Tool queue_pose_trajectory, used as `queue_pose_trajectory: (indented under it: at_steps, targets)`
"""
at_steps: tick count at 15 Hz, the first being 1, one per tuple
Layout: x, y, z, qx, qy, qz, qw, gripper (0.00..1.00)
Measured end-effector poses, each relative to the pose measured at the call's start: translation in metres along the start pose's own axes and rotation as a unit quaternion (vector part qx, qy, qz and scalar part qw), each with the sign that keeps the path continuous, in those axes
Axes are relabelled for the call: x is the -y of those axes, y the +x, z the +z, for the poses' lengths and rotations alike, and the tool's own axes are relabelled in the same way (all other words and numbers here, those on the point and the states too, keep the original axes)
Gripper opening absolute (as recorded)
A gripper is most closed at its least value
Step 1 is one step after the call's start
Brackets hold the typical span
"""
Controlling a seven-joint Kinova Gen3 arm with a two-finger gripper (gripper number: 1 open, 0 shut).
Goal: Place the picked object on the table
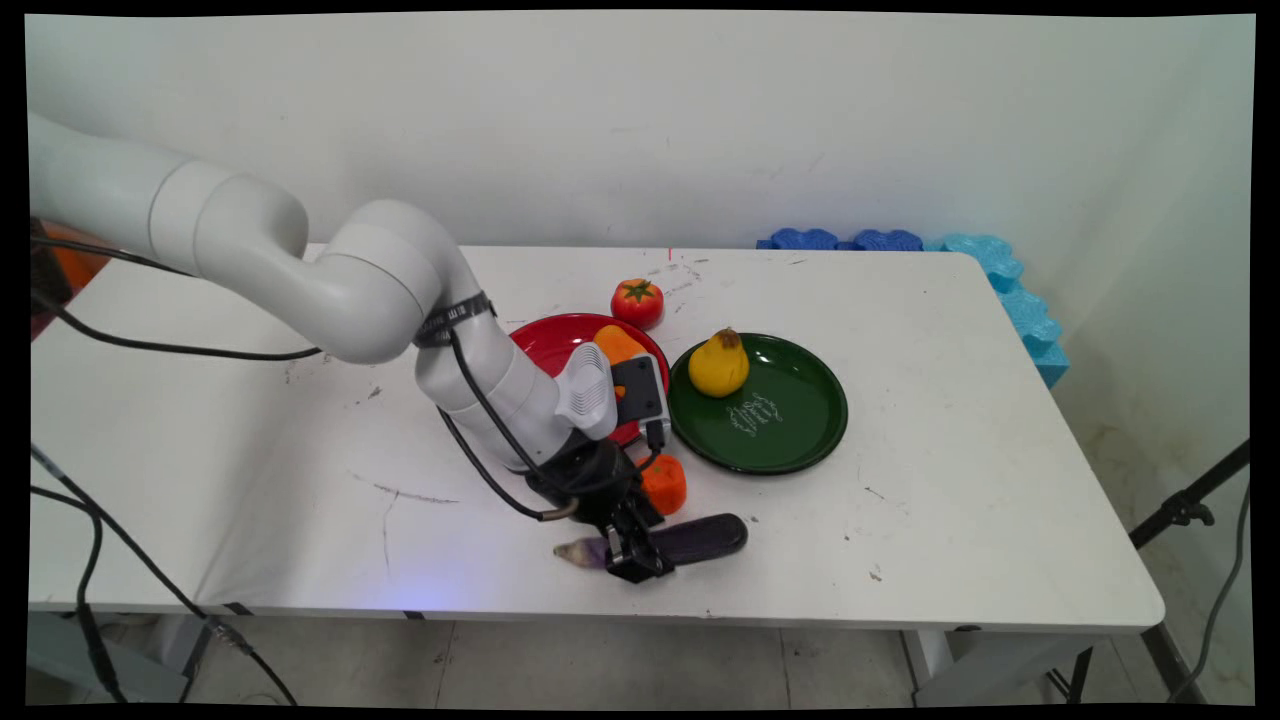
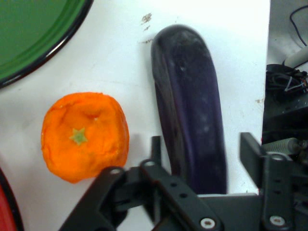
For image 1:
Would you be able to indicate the white table leg frame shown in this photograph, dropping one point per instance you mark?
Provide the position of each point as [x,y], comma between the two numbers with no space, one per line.
[190,645]
[960,665]

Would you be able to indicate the white vented camera mount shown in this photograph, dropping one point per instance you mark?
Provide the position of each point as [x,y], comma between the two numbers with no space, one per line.
[588,390]

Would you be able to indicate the yellow toy pear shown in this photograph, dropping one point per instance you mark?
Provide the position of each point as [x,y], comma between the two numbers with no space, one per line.
[718,367]

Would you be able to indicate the red round plate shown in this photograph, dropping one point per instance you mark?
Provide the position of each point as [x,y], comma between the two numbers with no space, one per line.
[555,345]

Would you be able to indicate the red toy tomato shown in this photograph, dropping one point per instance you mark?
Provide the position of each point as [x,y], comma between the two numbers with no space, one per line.
[638,302]

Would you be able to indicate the orange toy tangerine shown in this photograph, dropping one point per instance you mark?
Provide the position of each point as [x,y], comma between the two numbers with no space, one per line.
[668,485]

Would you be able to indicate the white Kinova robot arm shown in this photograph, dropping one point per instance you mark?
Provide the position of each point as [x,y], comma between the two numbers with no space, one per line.
[370,290]

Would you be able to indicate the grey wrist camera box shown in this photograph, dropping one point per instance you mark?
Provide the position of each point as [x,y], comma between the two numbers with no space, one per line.
[640,395]

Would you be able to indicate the purple toy eggplant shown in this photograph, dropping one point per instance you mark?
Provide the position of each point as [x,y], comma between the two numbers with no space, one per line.
[705,540]

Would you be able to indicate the orange object behind table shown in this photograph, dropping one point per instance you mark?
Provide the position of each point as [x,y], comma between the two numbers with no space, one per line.
[75,262]

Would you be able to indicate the light blue foam mat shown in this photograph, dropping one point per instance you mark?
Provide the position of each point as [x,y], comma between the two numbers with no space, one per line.
[1030,320]

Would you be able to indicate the green round plate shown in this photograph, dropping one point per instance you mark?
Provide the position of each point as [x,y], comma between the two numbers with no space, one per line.
[790,420]

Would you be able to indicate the black tripod leg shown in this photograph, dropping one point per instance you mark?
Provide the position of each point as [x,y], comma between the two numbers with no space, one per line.
[1185,510]

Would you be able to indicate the dark blue foam piece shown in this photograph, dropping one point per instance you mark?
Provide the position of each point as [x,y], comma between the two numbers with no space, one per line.
[886,240]
[803,239]

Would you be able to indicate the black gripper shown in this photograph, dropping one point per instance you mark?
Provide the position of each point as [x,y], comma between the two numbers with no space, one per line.
[595,480]

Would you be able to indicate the orange toy mango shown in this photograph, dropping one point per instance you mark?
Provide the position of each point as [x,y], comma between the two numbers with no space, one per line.
[618,345]

